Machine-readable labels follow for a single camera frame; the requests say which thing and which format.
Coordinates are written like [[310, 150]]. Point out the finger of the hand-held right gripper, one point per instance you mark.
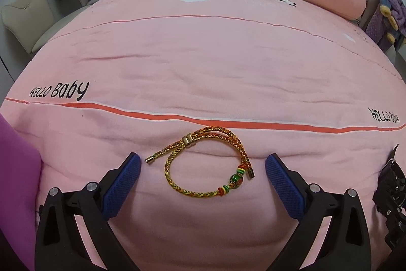
[[391, 194]]

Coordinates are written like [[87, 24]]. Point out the pink printed bed sheet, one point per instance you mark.
[[203, 67]]

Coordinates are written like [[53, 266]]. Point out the purple cloth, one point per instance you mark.
[[16, 188]]

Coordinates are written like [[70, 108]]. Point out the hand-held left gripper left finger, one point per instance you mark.
[[122, 187]]

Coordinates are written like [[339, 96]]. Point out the beige cushioned chair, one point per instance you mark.
[[25, 20]]

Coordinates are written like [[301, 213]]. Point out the purple knitted blanket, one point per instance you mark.
[[376, 23]]

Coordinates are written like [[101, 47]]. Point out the blue yellow plush toy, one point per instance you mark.
[[388, 12]]

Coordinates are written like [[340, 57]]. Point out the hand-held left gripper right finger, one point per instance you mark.
[[285, 187]]

